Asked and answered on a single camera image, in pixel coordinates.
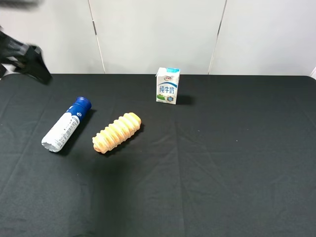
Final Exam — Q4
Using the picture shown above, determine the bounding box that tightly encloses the white milk carton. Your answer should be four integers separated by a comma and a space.
156, 67, 180, 104

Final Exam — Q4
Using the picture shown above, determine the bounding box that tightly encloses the black tablecloth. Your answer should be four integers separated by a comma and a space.
0, 74, 316, 237

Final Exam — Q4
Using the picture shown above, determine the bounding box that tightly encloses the spiral bread roll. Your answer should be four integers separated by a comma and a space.
92, 113, 141, 154

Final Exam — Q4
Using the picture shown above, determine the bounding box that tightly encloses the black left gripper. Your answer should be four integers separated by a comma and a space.
0, 29, 52, 84

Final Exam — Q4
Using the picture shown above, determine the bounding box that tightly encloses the blue and white bottle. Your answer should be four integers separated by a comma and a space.
41, 97, 92, 153

